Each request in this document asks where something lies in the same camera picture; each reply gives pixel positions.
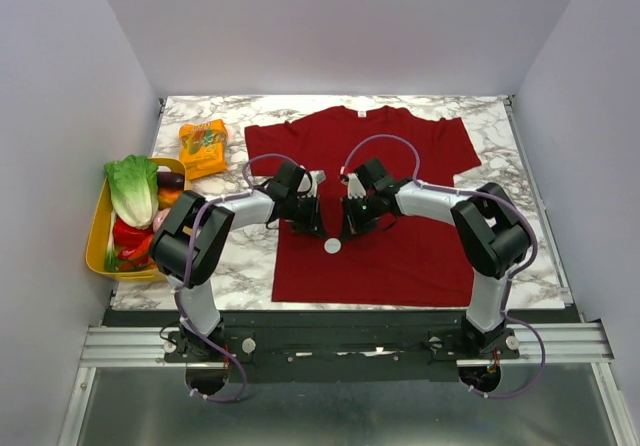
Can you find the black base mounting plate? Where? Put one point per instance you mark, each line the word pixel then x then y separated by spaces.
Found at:
pixel 264 347

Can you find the yellow plastic basket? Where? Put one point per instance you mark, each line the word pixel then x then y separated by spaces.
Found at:
pixel 101 236

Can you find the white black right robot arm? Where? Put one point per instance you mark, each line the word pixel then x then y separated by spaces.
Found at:
pixel 494 235

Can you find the toy green onion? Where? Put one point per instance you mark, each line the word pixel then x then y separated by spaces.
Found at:
pixel 111 262

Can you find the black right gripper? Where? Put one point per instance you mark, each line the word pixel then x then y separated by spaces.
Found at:
pixel 355 219

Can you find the toy purple eggplant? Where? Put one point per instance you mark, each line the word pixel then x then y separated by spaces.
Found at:
pixel 170 180

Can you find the toy green lettuce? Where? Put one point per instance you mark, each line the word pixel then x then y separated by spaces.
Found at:
pixel 133 189

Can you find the red t-shirt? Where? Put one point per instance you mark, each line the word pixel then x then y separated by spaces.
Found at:
pixel 416 262

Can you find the orange snack packet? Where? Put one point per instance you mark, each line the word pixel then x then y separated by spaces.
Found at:
pixel 202 148

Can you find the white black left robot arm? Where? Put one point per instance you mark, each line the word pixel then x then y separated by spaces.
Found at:
pixel 188 245

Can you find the toy red bell pepper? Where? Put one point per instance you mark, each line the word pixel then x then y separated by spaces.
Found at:
pixel 128 236

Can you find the toy orange pumpkin piece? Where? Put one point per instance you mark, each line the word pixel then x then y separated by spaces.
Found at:
pixel 167 197

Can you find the toy pink onion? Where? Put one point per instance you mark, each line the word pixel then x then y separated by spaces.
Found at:
pixel 159 218

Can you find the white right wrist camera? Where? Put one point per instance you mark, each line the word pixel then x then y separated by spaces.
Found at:
pixel 355 189

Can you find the aluminium frame rail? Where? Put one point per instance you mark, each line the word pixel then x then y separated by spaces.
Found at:
pixel 142 347

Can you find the small gold brooch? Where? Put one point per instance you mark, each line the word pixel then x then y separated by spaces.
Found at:
pixel 332 246

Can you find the toy orange carrot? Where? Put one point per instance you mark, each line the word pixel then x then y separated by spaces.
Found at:
pixel 134 258

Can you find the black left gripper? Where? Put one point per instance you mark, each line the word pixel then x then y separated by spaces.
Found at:
pixel 313 223

